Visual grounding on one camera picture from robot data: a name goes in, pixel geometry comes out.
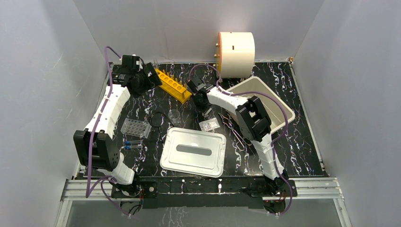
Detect yellow test tube rack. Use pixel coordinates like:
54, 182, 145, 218
156, 69, 192, 104

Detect small clear beaker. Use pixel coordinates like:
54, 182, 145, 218
168, 109, 181, 124

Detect black ring with rod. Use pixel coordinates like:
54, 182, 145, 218
148, 112, 166, 146

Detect white clay triangle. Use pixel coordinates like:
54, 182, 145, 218
202, 108, 213, 119

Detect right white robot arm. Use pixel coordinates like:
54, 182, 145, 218
187, 77, 289, 196

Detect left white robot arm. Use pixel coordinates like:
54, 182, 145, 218
73, 55, 162, 197

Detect small clear plastic bag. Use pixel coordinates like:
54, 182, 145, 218
199, 117, 220, 132

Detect clear well plate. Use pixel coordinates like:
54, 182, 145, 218
121, 118, 151, 139

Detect cream cylindrical device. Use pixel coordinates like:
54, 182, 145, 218
215, 32, 255, 79

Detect blue capped tube upper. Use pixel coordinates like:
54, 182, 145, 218
125, 140, 142, 145

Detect blue capped tube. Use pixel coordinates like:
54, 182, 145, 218
124, 144, 142, 149
125, 140, 142, 145

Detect white bin lid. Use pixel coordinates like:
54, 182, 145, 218
160, 127, 227, 178

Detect metal crucible tongs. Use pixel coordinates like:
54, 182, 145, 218
218, 113, 251, 151

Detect blue capped tube lower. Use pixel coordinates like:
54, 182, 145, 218
124, 144, 142, 149

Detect beige plastic bin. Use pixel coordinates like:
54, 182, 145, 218
226, 77, 296, 134

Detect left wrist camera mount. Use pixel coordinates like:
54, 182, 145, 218
132, 54, 144, 69

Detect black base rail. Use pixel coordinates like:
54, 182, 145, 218
111, 176, 298, 212

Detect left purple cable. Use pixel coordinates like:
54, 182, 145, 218
85, 46, 132, 217

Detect aluminium frame rail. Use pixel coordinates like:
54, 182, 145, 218
61, 177, 344, 201

